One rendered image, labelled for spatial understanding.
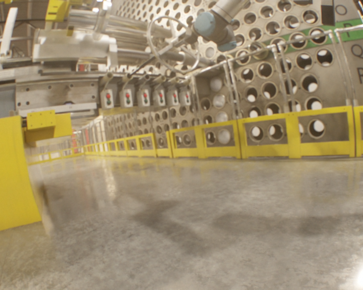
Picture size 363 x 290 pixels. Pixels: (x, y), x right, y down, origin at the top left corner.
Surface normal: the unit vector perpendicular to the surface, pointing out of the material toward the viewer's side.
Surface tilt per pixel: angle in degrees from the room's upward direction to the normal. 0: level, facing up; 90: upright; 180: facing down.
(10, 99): 90
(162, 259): 0
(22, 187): 90
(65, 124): 90
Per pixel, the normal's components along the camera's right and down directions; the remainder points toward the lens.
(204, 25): -0.67, 0.20
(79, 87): 0.67, -0.04
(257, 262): -0.15, -0.99
